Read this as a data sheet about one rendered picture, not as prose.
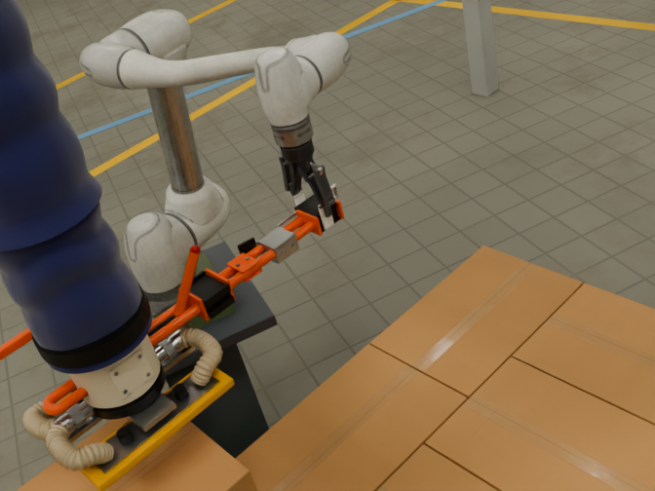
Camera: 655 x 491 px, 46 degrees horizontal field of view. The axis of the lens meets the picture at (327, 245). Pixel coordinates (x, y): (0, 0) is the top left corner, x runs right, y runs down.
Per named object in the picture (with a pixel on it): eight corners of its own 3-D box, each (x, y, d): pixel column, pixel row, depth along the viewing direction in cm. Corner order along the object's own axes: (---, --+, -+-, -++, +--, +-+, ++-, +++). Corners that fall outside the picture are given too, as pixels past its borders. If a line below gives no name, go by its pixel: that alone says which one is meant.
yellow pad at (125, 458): (101, 493, 148) (92, 477, 146) (77, 468, 155) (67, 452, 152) (236, 384, 165) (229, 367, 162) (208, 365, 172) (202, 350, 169)
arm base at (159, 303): (124, 296, 249) (118, 283, 246) (186, 266, 256) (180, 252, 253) (141, 324, 235) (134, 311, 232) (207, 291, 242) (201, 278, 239)
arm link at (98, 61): (108, 54, 187) (146, 30, 196) (60, 47, 197) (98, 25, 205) (126, 102, 195) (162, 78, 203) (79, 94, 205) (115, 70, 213)
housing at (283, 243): (279, 265, 179) (274, 249, 177) (260, 256, 184) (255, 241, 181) (300, 248, 183) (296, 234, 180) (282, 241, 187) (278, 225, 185)
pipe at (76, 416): (90, 476, 148) (78, 457, 145) (32, 418, 164) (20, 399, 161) (225, 368, 164) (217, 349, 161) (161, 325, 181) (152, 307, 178)
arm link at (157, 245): (129, 287, 243) (102, 231, 230) (168, 253, 254) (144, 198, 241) (165, 299, 234) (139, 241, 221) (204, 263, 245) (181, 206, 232)
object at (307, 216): (321, 236, 185) (316, 218, 182) (299, 227, 190) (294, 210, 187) (344, 218, 189) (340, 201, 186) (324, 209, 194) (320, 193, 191)
